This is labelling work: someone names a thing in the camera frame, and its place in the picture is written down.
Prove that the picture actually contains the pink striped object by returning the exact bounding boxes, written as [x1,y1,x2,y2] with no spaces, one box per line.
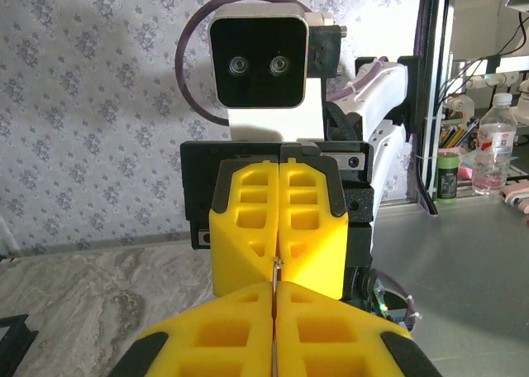
[498,181,529,216]

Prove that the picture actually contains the clear plastic water bottle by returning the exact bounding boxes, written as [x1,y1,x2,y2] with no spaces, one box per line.
[473,92,517,196]

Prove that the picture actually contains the bunch of pencils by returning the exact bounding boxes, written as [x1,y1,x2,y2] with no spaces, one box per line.
[437,118,480,150]

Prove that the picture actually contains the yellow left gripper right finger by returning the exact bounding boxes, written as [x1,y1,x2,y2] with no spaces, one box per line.
[274,281,444,377]

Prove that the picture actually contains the silver split keyring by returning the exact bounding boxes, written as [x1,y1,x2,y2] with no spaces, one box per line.
[270,257,285,377]

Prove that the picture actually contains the black folding chessboard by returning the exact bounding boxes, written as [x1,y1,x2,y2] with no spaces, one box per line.
[0,313,41,377]

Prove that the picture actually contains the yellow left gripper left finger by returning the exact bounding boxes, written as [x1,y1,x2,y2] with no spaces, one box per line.
[109,281,275,377]

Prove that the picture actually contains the circuit board with LED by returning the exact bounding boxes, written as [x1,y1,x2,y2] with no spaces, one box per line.
[371,285,398,317]

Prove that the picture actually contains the green can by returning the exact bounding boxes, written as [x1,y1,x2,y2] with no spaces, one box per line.
[436,147,463,204]

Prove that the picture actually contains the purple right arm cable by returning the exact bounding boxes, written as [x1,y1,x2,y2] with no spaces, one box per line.
[174,0,423,332]

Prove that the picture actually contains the pink sticky notes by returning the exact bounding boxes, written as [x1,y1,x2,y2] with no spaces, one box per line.
[456,147,476,179]

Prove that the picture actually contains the aluminium frame post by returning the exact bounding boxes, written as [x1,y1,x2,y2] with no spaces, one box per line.
[421,0,458,204]

